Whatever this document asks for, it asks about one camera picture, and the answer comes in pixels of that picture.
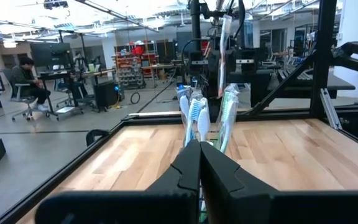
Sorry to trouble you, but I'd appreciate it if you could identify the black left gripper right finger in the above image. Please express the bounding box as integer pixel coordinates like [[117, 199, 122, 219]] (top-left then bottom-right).
[[200, 141, 358, 224]]

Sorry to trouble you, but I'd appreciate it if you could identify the grey office chair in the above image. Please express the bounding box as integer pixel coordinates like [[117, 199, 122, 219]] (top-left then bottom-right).
[[1, 68, 51, 123]]

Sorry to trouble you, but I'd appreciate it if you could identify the black standing desk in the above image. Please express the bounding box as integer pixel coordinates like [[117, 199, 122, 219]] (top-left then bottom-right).
[[37, 71, 85, 121]]

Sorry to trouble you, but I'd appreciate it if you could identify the black diagonal frame brace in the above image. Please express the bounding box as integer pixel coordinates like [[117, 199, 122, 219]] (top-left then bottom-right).
[[250, 50, 318, 116]]

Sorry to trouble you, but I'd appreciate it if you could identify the person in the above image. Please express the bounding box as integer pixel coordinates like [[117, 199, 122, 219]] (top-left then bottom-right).
[[10, 56, 51, 113]]

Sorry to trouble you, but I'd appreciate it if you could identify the orange toothbrush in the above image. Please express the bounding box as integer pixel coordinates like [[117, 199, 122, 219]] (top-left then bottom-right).
[[216, 13, 234, 98]]

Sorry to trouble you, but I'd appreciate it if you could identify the black cable coil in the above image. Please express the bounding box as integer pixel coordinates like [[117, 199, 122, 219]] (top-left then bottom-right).
[[129, 91, 141, 105]]

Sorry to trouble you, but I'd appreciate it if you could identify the black side table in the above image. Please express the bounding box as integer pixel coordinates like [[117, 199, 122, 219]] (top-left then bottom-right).
[[228, 69, 356, 108]]

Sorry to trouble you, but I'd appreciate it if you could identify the black table frame rim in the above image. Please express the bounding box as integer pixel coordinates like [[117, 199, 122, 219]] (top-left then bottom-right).
[[0, 111, 358, 224]]

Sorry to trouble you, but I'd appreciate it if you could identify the blue toothbrush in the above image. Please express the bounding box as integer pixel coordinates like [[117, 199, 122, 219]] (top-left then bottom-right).
[[185, 93, 203, 147]]

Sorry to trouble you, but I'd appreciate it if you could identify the red parts shelf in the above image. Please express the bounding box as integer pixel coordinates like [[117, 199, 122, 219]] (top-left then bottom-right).
[[113, 41, 160, 90]]

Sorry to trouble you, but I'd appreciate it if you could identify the black curved clamp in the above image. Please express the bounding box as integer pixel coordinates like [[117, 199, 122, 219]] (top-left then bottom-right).
[[85, 128, 110, 147]]

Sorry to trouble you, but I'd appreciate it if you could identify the black computer tower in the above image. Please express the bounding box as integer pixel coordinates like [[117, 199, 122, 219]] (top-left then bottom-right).
[[93, 81, 121, 110]]

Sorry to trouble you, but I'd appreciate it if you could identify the black frame post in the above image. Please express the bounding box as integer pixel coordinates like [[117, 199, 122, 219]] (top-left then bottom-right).
[[309, 0, 339, 119]]

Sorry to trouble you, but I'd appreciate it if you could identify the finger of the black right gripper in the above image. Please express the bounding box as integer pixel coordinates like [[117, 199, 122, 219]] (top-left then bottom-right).
[[228, 49, 239, 82], [209, 50, 221, 82]]

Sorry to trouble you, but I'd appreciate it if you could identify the green white toothbrush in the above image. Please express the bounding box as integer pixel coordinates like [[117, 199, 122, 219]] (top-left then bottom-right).
[[215, 83, 241, 154]]

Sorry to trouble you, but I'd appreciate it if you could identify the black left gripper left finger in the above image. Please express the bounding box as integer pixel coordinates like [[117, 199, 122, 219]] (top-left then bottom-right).
[[35, 139, 202, 224]]

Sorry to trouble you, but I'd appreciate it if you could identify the black desk monitor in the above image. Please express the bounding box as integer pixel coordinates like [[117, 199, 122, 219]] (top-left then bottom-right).
[[29, 41, 72, 68]]

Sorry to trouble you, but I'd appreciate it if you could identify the white aluminium bracket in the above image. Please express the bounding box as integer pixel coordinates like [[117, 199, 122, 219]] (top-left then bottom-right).
[[319, 87, 343, 131]]

